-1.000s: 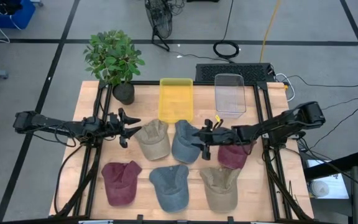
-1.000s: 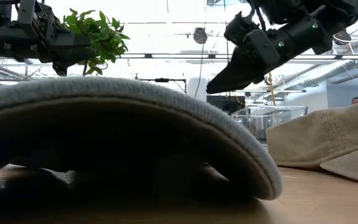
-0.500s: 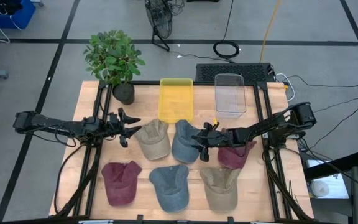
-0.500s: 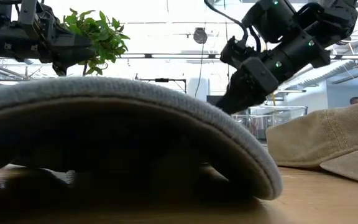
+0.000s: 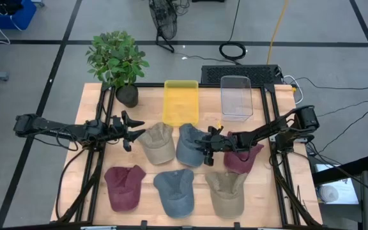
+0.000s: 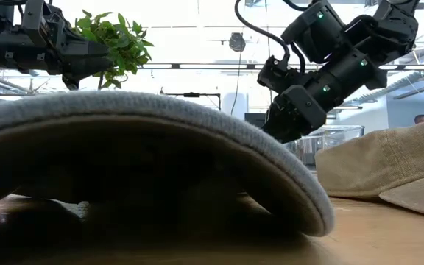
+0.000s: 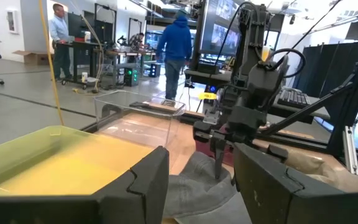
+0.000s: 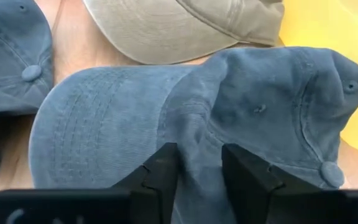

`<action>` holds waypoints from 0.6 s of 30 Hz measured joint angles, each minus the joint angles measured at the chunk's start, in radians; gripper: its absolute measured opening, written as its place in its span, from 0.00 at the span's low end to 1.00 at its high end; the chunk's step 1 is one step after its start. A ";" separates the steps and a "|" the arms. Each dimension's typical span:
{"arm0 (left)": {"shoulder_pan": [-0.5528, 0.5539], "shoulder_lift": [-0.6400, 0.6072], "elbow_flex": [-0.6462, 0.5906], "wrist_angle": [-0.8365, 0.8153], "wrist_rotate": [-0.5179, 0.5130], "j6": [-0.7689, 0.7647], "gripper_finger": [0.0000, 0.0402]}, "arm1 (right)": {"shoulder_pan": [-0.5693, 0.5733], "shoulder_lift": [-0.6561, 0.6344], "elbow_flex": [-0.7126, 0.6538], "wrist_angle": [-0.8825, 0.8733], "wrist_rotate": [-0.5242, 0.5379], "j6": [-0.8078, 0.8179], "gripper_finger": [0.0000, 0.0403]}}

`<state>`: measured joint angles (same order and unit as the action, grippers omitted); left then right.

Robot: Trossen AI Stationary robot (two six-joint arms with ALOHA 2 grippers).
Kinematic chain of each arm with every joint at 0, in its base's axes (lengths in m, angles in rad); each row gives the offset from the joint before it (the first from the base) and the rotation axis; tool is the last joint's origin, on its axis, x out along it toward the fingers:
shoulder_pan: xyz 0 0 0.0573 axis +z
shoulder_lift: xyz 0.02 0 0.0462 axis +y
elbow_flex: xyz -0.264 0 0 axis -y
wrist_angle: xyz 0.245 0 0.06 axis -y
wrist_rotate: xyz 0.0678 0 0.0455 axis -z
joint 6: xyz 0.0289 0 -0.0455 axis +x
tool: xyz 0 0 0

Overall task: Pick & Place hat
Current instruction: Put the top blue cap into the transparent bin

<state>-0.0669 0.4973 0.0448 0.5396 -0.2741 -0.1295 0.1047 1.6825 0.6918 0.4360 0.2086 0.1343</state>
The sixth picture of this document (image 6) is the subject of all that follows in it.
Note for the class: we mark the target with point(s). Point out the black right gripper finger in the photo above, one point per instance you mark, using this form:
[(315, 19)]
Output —
[(269, 123), (285, 129)]

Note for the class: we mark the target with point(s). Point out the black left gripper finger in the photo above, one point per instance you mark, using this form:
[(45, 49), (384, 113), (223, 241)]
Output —
[(90, 48), (87, 68)]

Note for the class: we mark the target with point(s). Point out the grey baseball cap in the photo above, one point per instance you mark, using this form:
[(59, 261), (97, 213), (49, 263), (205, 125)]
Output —
[(160, 106)]

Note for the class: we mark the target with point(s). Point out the tan baseball cap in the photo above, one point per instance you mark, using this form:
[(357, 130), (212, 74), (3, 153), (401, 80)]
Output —
[(381, 165)]

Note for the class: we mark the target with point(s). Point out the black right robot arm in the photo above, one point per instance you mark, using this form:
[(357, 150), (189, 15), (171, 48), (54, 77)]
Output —
[(344, 66)]

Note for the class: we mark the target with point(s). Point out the black equipment box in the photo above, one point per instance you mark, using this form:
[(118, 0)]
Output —
[(254, 119)]

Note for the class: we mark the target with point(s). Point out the green potted plant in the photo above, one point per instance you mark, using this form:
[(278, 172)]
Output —
[(120, 44)]

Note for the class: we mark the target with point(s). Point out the clear plastic bin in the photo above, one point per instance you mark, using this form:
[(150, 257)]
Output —
[(344, 136)]

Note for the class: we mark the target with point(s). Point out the overhead LED light bar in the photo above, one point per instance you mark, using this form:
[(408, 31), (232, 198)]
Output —
[(197, 66)]

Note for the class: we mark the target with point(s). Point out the person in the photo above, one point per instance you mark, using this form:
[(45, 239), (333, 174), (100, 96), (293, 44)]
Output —
[(422, 119)]

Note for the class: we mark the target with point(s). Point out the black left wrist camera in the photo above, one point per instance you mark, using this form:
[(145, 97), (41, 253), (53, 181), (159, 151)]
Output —
[(39, 18)]

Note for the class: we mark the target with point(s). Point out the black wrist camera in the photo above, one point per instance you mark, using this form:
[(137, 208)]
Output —
[(39, 18), (274, 75)]

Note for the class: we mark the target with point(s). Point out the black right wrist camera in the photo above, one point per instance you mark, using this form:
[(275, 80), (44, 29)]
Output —
[(274, 75)]

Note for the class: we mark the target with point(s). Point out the black background frame stand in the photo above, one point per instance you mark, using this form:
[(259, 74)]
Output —
[(191, 94)]

